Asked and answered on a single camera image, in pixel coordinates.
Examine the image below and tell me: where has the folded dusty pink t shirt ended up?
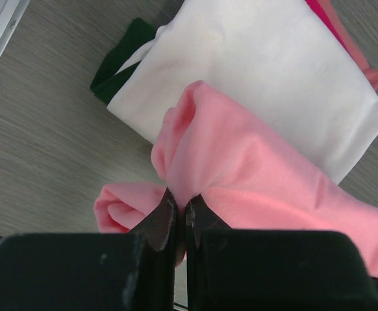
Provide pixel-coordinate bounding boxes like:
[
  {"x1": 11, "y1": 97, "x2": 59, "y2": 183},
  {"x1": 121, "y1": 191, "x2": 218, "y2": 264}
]
[{"x1": 318, "y1": 0, "x2": 378, "y2": 90}]

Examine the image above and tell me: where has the folded white t shirt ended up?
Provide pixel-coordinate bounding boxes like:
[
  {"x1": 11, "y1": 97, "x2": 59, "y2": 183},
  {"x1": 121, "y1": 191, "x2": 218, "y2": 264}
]
[{"x1": 107, "y1": 0, "x2": 378, "y2": 183}]

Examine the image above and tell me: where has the folded dark green t shirt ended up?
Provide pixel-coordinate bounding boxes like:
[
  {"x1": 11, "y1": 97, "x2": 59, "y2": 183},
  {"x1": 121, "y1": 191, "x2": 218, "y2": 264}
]
[{"x1": 89, "y1": 17, "x2": 155, "y2": 106}]

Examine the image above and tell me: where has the folded red t shirt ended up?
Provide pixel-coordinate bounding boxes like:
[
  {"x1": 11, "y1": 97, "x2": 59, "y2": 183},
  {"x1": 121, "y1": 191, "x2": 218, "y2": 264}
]
[{"x1": 306, "y1": 0, "x2": 348, "y2": 51}]

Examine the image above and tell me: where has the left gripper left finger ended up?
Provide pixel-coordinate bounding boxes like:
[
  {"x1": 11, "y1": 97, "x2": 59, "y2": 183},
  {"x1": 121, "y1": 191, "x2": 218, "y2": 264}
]
[{"x1": 0, "y1": 192, "x2": 178, "y2": 310}]

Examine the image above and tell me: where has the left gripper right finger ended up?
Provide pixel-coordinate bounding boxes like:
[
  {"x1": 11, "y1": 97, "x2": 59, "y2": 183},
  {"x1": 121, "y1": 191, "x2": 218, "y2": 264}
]
[{"x1": 185, "y1": 196, "x2": 378, "y2": 310}]

